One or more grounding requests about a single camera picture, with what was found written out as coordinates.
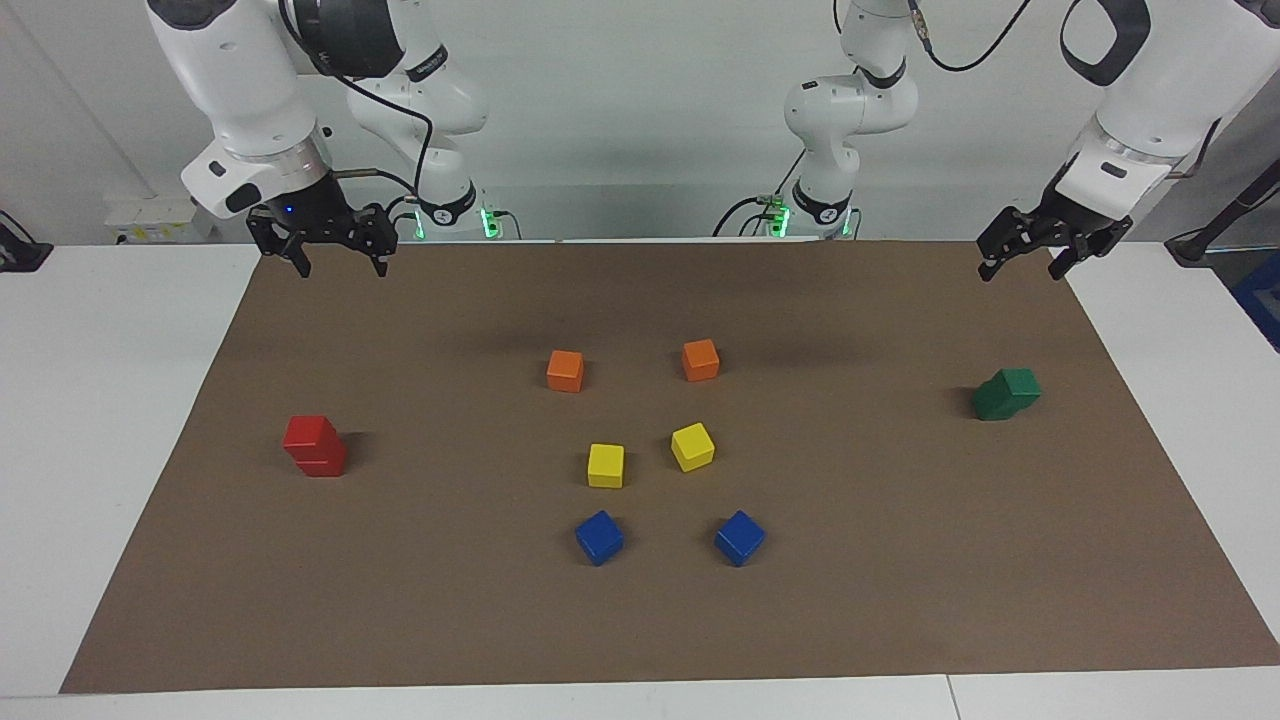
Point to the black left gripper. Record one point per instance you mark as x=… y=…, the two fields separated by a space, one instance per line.
x=1065 y=218

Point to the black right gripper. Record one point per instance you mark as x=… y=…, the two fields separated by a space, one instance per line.
x=315 y=215

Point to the green wooden block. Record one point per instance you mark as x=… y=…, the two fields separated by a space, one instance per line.
x=988 y=405
x=1022 y=388

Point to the red wooden block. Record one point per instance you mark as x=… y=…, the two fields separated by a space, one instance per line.
x=310 y=435
x=325 y=467

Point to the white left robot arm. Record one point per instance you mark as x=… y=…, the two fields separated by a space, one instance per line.
x=1160 y=90

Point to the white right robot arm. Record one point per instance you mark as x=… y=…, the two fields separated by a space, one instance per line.
x=230 y=80

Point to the black tripod leg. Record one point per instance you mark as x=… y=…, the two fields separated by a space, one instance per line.
x=1195 y=245

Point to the white power strip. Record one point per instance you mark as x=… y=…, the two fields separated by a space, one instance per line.
x=150 y=215

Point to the blue box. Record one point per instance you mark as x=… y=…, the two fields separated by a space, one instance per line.
x=1262 y=300

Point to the orange wooden block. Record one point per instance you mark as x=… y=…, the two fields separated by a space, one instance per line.
x=700 y=359
x=565 y=370

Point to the black stand foot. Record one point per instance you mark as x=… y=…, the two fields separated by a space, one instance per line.
x=20 y=255

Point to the yellow wooden block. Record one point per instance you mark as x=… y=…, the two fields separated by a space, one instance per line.
x=605 y=465
x=692 y=446

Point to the brown table mat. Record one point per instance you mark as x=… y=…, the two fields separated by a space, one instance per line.
x=400 y=600

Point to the blue wooden block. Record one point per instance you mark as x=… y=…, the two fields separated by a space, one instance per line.
x=739 y=537
x=599 y=537

